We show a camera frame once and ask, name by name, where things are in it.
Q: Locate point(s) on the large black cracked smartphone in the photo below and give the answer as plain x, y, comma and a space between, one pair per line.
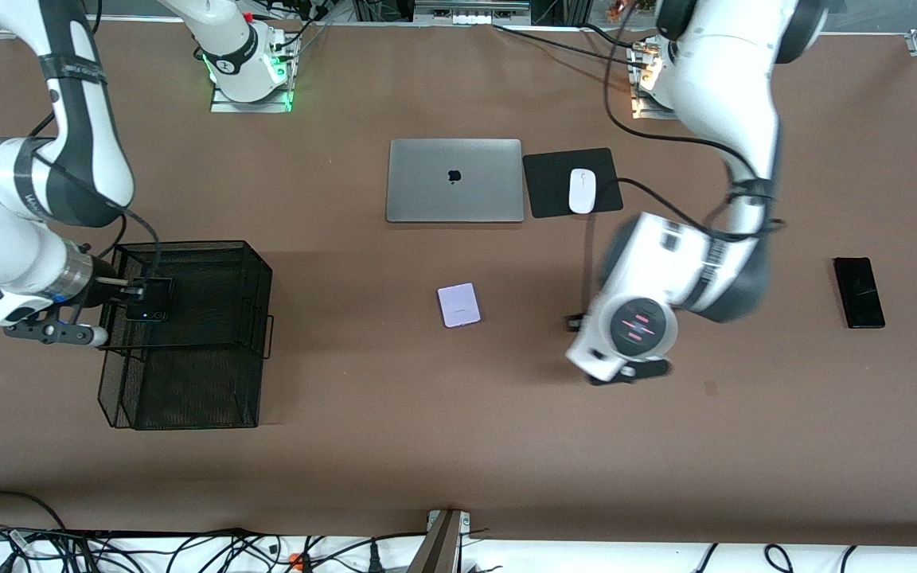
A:
859, 293

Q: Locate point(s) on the white computer mouse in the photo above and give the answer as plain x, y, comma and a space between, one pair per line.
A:
582, 191

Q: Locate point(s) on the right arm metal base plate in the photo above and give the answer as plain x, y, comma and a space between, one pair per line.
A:
224, 106

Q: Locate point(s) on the black mesh two-tier tray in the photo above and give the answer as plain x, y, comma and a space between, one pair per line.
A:
204, 382

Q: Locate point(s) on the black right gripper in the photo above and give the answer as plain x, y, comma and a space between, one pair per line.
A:
103, 291

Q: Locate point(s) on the lavender flip phone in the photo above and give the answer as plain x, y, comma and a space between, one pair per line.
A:
458, 306

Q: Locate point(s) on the small black flip phone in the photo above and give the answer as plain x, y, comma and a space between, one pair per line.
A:
158, 301

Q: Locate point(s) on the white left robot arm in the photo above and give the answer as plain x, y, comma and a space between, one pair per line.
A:
729, 87

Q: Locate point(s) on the black mouse pad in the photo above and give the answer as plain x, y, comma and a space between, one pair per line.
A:
546, 191

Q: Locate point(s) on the grey power strip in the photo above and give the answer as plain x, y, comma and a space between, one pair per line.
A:
470, 12

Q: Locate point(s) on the silver closed laptop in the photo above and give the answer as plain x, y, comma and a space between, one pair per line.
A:
427, 191

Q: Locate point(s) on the grey metal camera post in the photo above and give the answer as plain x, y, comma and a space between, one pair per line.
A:
438, 549

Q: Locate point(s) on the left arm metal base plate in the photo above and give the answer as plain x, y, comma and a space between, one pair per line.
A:
641, 111

